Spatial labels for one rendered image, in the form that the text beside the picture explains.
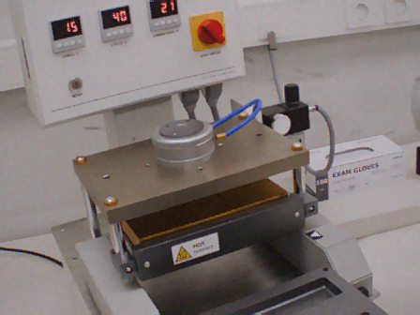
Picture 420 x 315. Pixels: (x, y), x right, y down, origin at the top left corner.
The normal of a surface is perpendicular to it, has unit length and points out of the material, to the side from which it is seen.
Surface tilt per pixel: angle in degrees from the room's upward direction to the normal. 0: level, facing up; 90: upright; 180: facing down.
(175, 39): 90
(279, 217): 90
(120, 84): 90
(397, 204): 0
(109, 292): 0
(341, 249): 41
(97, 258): 0
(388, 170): 90
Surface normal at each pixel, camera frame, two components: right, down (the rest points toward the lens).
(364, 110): 0.22, 0.36
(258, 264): -0.11, -0.91
